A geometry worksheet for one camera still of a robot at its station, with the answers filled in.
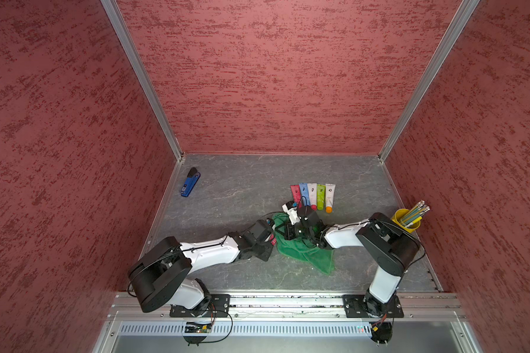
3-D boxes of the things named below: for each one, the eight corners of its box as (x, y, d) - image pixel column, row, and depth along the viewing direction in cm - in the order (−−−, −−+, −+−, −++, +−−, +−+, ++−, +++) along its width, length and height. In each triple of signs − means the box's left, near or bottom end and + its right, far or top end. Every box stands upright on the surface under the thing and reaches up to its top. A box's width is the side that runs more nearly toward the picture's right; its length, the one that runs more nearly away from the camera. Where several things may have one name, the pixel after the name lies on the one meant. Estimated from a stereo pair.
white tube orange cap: (325, 212, 101) (326, 209, 99) (325, 186, 111) (326, 183, 109) (335, 213, 100) (336, 211, 98) (334, 187, 110) (335, 184, 108)
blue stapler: (181, 196, 106) (178, 190, 102) (193, 172, 116) (191, 166, 112) (190, 197, 106) (187, 192, 102) (201, 173, 115) (199, 167, 112)
